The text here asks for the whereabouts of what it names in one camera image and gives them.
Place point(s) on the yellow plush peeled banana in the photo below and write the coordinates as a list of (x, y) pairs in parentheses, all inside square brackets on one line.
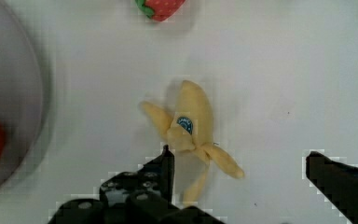
[(190, 129)]

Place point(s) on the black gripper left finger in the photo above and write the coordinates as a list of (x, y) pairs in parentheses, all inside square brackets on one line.
[(141, 197)]

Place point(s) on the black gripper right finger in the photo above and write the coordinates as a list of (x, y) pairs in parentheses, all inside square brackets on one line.
[(337, 181)]

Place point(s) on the red plush strawberry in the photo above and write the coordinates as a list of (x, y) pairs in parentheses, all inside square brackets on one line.
[(159, 10)]

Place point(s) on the grey oval plate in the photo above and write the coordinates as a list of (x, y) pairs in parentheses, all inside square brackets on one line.
[(21, 93)]

